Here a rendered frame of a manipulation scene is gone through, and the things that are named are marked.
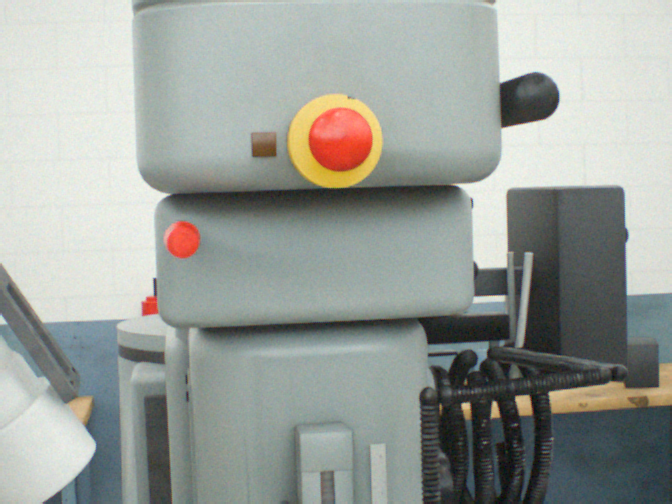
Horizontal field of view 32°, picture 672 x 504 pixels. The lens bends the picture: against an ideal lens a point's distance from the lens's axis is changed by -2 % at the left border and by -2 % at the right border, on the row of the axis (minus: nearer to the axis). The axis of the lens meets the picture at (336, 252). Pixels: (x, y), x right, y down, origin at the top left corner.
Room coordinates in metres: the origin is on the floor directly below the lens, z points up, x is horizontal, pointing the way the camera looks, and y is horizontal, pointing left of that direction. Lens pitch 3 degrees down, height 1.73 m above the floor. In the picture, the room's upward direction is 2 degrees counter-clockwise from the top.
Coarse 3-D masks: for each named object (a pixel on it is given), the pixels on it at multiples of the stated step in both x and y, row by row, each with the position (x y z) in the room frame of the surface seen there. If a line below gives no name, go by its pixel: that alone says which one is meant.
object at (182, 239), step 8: (176, 224) 0.75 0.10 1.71; (184, 224) 0.74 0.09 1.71; (168, 232) 0.74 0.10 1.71; (176, 232) 0.72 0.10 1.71; (184, 232) 0.72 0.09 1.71; (192, 232) 0.72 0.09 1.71; (168, 240) 0.72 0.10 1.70; (176, 240) 0.72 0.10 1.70; (184, 240) 0.72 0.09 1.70; (192, 240) 0.72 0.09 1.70; (168, 248) 0.72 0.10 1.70; (176, 248) 0.72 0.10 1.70; (184, 248) 0.72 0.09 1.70; (192, 248) 0.72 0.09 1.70; (176, 256) 0.72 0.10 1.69; (184, 256) 0.72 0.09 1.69
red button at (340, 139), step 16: (336, 112) 0.73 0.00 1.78; (352, 112) 0.73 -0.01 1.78; (320, 128) 0.73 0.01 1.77; (336, 128) 0.73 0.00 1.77; (352, 128) 0.73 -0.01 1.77; (368, 128) 0.73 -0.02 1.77; (320, 144) 0.73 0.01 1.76; (336, 144) 0.73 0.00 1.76; (352, 144) 0.73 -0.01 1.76; (368, 144) 0.73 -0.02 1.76; (320, 160) 0.73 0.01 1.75; (336, 160) 0.73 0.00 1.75; (352, 160) 0.73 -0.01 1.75
